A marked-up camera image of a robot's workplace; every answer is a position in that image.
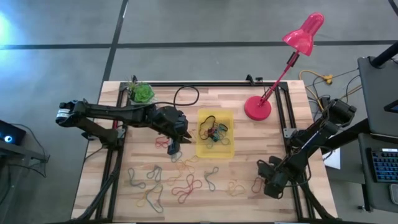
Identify green succulent in patterned pot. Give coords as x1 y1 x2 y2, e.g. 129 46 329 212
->
126 74 156 105

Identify black stand leg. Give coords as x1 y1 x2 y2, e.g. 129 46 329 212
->
323 119 371 155

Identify white paper sheet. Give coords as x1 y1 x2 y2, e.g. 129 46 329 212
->
323 149 342 170

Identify backlit computer keyboard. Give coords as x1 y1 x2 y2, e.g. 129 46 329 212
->
369 147 398 184

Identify large red rubber band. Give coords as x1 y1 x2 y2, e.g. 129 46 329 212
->
171 174 203 204

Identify rubber bands inside tray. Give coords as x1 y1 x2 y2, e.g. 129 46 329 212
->
146 183 165 214

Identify grey metal stand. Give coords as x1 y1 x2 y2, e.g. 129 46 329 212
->
0 141 50 224

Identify grey computer mouse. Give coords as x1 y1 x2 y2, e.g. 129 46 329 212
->
389 183 398 206

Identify black tablet with blue screen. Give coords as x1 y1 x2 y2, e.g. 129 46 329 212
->
384 99 398 114

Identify yellow floor cable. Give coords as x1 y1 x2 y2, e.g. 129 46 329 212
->
298 70 363 108

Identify red desk lamp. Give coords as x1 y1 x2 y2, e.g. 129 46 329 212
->
244 12 326 121

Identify black pole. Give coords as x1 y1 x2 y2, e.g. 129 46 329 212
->
371 41 398 68

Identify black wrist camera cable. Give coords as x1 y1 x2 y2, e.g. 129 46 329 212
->
146 85 200 108

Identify grey side desk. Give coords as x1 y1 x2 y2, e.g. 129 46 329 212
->
357 55 398 214

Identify black box with blue light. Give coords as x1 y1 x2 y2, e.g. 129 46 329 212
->
0 119 27 146

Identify black camera clamp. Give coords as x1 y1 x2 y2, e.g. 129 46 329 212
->
245 73 265 87

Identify large black rubber band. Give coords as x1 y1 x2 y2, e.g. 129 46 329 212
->
199 115 218 141

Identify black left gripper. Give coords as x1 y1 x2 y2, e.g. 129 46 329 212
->
151 106 193 156

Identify long yellow rubber band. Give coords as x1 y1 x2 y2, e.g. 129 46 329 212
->
166 154 200 187

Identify yellow translucent plastic bin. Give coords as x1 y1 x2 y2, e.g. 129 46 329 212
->
195 108 235 159

